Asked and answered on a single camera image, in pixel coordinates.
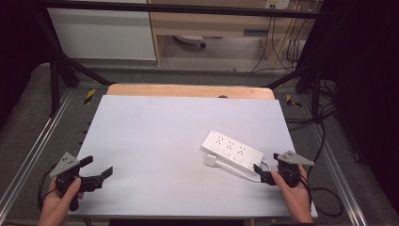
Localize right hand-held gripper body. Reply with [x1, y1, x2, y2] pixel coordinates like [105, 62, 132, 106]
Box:
[260, 150, 315, 188]

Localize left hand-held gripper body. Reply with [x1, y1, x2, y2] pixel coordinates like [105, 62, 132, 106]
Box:
[49, 152, 104, 212]

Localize white power strip cable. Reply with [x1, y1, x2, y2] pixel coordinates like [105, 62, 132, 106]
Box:
[215, 158, 273, 184]

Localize white power strip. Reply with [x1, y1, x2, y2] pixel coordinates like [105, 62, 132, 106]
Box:
[200, 129, 265, 173]

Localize white plug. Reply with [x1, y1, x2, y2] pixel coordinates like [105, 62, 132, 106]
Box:
[203, 153, 218, 168]

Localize person's right hand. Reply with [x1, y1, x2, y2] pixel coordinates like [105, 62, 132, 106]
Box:
[271, 165, 314, 224]

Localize person's left hand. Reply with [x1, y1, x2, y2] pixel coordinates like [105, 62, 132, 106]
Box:
[37, 177, 85, 226]

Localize white table board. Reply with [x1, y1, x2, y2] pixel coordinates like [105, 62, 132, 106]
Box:
[68, 94, 319, 219]

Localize yellow black tape strip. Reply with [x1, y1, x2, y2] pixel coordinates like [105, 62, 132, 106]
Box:
[83, 88, 97, 105]
[285, 93, 303, 108]

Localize black curtain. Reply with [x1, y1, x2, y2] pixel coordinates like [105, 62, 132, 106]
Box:
[0, 0, 53, 126]
[300, 0, 399, 215]

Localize wooden table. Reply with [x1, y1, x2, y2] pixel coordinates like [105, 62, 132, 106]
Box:
[105, 83, 277, 101]

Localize white cabinet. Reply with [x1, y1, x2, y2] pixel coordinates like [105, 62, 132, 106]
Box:
[46, 0, 157, 61]

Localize white device with black wheel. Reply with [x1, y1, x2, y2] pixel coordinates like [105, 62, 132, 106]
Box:
[173, 34, 207, 49]

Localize wooden desk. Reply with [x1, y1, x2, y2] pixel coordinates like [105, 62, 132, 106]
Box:
[147, 0, 318, 68]

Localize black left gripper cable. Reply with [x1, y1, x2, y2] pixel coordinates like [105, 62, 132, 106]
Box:
[37, 163, 59, 212]

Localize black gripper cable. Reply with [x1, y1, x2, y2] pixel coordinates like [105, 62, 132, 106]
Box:
[300, 121, 344, 218]
[37, 163, 59, 212]

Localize aluminium rail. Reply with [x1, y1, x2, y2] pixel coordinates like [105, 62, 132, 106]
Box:
[309, 125, 369, 226]
[0, 88, 76, 215]

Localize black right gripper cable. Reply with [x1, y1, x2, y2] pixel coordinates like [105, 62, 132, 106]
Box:
[300, 121, 344, 218]

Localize black floor cables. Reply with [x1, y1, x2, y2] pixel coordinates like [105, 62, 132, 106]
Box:
[283, 79, 338, 133]

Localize bundle of hanging cables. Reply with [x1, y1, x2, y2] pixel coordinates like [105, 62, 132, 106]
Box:
[249, 13, 307, 74]

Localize white wall socket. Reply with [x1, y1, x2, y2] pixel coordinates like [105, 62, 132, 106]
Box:
[263, 0, 292, 10]

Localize black metal frame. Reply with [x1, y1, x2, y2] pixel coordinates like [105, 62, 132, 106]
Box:
[31, 0, 333, 118]

